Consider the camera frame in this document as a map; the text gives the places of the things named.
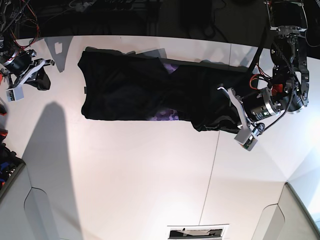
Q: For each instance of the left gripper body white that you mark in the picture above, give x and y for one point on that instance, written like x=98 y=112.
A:
x=255 y=107

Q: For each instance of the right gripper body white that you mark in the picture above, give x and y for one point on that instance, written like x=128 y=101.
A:
x=21 y=68

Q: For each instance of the black t-shirt with graphic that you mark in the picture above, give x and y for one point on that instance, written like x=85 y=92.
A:
x=126 y=87

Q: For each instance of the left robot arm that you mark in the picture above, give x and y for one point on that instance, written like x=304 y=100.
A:
x=287 y=89

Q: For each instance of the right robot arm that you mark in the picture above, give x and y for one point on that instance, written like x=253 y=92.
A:
x=11 y=14

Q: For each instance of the grey bin with colourful clothes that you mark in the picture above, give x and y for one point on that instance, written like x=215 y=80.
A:
x=10 y=165

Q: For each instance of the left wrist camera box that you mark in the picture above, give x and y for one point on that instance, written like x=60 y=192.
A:
x=246 y=139

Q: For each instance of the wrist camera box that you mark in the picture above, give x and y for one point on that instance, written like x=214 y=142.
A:
x=14 y=94
x=246 y=139

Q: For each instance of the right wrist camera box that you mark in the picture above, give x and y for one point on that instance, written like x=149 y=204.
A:
x=14 y=94

